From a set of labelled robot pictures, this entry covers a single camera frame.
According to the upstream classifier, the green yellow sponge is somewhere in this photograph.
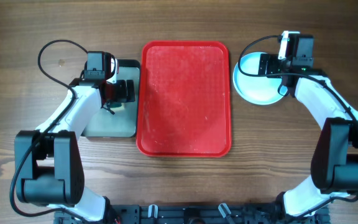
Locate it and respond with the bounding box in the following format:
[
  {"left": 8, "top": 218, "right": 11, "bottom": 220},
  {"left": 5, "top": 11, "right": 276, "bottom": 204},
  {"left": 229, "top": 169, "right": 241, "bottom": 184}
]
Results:
[{"left": 108, "top": 102, "right": 124, "bottom": 111}]

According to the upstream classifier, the light blue plate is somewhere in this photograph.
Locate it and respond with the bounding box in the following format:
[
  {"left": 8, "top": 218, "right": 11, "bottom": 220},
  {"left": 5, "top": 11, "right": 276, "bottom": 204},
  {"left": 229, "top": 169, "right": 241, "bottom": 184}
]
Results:
[{"left": 232, "top": 52, "right": 288, "bottom": 105}]

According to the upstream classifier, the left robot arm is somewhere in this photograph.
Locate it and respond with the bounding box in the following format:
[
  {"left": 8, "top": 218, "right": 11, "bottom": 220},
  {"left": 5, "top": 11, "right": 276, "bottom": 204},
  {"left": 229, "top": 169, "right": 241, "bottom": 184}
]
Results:
[{"left": 9, "top": 78, "right": 135, "bottom": 223}]

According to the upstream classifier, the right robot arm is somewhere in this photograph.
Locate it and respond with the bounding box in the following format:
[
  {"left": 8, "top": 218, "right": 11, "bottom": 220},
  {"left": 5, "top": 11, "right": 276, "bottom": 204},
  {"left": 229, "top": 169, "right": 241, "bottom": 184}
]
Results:
[{"left": 257, "top": 53, "right": 358, "bottom": 220}]

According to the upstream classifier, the black water tray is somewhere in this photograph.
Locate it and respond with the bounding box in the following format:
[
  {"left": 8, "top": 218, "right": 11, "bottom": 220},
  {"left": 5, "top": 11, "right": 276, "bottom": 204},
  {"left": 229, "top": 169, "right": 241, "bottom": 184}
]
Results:
[{"left": 82, "top": 59, "right": 140, "bottom": 138}]

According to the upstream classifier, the red plastic tray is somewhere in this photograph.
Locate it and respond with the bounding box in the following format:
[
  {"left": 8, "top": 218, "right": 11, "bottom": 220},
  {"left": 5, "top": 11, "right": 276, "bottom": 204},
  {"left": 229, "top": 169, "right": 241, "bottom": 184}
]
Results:
[{"left": 136, "top": 40, "right": 232, "bottom": 157}]

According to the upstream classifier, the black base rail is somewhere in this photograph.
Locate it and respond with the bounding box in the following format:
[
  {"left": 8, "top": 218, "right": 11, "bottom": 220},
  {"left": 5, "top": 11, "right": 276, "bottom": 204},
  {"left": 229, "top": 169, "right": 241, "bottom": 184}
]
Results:
[{"left": 53, "top": 202, "right": 331, "bottom": 224}]

